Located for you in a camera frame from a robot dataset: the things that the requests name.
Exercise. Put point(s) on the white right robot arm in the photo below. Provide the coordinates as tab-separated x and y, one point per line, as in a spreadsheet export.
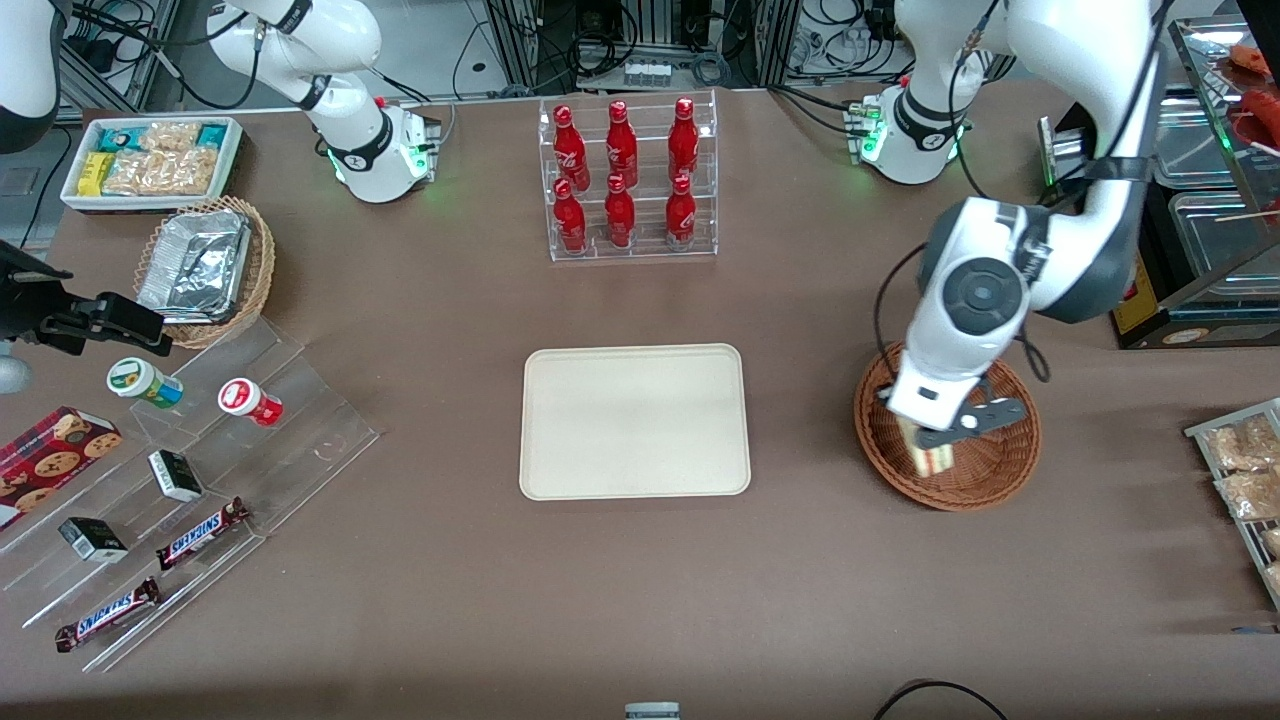
350	130

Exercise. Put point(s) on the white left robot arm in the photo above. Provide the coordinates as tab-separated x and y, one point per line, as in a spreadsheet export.
1080	60

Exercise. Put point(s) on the teal snack pack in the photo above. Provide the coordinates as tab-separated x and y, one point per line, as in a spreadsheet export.
120	139
212	135

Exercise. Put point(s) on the clear bag of pastries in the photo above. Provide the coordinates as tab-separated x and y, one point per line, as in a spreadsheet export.
1255	495
1272	543
1245	445

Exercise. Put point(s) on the red cookie box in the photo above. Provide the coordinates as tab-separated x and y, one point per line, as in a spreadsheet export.
50	460

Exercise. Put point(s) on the white rectangular snack bin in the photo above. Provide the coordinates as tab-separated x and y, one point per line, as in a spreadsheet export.
150	203

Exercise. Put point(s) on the yellow snack pack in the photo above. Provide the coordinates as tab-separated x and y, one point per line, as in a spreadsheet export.
95	174

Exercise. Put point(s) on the beige plastic tray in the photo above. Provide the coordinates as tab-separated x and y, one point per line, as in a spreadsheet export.
630	420

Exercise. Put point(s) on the round brown wicker basket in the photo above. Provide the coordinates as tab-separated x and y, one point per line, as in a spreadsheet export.
990	470

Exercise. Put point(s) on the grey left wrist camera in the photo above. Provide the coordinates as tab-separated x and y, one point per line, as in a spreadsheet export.
985	418

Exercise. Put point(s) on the small grey box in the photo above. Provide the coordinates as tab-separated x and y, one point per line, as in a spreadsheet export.
652	712

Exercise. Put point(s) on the clear acrylic stepped display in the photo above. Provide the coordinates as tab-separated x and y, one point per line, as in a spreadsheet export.
300	440

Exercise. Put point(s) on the red cola bottle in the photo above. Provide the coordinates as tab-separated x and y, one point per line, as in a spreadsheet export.
680	215
621	148
619	218
683	142
570	222
570	150

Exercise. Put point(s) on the snickers chocolate bar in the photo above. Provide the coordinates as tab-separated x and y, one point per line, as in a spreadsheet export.
107	614
200	535

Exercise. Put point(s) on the clear cracker bag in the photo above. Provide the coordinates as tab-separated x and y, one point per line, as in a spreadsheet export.
170	136
135	174
192	170

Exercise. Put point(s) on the white power strip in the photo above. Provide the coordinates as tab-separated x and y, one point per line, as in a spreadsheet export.
647	73

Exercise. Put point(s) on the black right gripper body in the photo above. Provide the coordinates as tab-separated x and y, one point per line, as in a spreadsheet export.
30	308

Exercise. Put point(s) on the green lid yogurt cup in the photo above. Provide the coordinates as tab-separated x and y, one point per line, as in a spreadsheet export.
135	378

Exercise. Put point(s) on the triangle sandwich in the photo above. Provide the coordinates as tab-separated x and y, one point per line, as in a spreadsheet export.
930	460

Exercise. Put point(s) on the clear acrylic bottle rack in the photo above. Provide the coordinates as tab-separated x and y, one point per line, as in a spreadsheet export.
645	250

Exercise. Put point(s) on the black food warmer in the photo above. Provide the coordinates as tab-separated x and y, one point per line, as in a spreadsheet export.
1200	335

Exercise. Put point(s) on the red yogurt cup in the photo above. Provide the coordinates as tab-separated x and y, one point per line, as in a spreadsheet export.
245	400

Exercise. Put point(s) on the small black carton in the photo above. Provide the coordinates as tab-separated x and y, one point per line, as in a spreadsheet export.
93	540
175	476

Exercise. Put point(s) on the light wicker basket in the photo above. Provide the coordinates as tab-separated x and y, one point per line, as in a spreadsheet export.
262	270

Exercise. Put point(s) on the aluminium foil container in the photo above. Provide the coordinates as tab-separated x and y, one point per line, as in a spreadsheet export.
195	265

